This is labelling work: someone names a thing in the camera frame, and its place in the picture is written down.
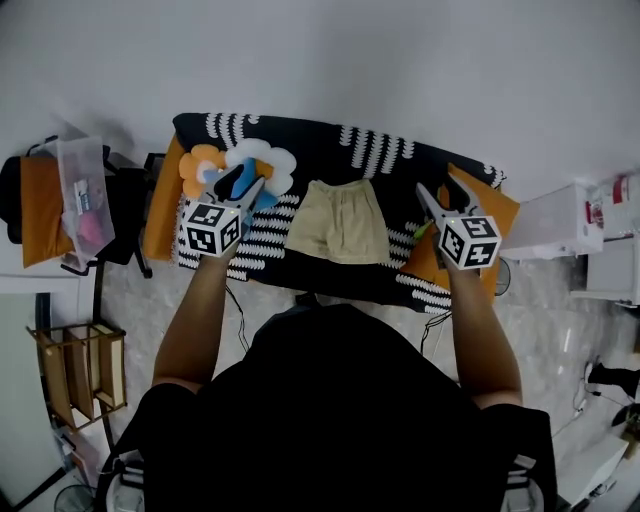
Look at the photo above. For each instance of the black white patterned blanket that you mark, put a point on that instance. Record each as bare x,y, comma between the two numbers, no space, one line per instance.
325,140

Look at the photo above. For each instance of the person's right forearm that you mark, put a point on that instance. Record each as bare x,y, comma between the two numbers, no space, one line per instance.
480,340

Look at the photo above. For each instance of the orange cushion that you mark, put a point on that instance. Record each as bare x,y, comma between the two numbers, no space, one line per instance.
504,210
40,210

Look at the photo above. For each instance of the small black fan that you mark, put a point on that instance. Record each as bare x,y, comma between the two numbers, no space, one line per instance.
502,280

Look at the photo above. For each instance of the white flower pillow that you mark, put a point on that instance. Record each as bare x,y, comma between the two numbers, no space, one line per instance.
260,150

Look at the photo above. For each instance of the white cabinet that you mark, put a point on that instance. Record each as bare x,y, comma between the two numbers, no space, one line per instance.
550,220

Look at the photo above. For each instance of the white desk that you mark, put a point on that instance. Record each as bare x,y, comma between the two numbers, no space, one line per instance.
610,270

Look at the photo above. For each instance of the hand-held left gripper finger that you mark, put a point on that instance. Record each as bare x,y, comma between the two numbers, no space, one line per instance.
254,197
222,182

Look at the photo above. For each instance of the black office chair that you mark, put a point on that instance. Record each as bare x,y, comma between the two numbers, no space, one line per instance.
125,210

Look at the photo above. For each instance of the pale yellow shorts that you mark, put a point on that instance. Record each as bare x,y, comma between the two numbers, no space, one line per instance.
340,225

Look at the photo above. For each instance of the orange flower pillow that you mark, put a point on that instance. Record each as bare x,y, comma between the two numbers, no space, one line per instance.
192,170

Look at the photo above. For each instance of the pack of water bottles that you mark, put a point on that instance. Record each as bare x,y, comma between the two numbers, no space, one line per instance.
620,192

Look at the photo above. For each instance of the blue star pillow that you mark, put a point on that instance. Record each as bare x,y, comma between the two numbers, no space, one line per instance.
267,199

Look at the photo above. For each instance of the green plush toy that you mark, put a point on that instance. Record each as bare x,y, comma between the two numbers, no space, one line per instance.
422,231

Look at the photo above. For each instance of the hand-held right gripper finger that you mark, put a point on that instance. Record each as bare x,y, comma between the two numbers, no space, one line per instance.
470,200
431,202

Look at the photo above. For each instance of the person's black shirt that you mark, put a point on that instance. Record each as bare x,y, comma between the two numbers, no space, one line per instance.
330,410

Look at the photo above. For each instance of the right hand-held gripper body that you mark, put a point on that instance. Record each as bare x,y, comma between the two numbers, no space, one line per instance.
470,240

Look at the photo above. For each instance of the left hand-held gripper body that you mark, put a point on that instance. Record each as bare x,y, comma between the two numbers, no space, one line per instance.
210,230

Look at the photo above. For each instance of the person's left forearm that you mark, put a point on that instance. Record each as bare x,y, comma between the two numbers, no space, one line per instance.
190,325

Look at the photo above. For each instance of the clear plastic storage box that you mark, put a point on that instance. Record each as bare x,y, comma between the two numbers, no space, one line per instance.
80,165

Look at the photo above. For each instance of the black floor fan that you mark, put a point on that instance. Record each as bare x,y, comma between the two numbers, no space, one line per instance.
75,497

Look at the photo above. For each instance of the wooden magazine rack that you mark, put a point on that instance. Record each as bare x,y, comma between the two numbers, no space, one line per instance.
75,370

